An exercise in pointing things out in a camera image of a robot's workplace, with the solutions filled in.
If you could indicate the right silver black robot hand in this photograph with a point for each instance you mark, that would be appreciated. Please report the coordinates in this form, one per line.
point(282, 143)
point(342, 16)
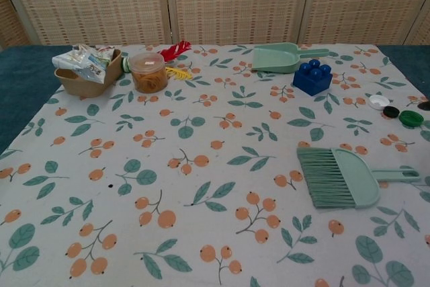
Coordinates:
point(425, 105)

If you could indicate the green bottle cap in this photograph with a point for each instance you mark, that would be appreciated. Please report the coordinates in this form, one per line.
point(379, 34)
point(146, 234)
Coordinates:
point(411, 119)

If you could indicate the black bottle cap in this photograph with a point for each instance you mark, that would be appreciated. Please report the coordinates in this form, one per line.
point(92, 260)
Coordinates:
point(391, 112)

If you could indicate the white bottle cap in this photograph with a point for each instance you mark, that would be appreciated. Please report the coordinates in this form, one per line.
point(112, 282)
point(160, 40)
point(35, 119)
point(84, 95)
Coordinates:
point(379, 101)

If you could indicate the teal green cleaning brush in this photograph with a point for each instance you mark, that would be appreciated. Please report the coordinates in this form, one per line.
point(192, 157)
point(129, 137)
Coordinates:
point(352, 176)

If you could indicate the blue toy building block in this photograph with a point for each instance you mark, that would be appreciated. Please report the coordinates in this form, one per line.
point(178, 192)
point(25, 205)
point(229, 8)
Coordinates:
point(310, 82)

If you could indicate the mint green dustpan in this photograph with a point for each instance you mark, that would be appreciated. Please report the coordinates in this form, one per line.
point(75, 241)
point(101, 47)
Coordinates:
point(272, 58)

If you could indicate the floral fruit print tablecloth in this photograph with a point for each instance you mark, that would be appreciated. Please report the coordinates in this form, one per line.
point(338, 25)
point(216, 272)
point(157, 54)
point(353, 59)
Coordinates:
point(215, 125)

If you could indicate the woven bamboo folding screen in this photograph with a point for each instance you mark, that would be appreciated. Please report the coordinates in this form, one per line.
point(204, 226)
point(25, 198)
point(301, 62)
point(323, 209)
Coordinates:
point(235, 1)

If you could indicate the red feather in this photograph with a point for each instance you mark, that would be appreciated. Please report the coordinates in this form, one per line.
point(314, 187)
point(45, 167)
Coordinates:
point(174, 50)

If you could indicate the clear jar of rubber bands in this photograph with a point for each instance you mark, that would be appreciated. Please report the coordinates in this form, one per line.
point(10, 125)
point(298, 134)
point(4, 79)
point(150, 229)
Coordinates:
point(148, 75)

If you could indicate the green white shuttlecock base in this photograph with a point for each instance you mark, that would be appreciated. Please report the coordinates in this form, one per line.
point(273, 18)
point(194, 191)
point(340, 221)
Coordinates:
point(126, 64)

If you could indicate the brown paper box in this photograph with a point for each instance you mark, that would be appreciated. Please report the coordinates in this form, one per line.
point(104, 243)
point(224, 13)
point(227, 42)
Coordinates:
point(84, 87)

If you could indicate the crumpled snack bag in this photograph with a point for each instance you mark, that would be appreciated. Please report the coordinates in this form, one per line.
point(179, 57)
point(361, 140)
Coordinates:
point(84, 60)

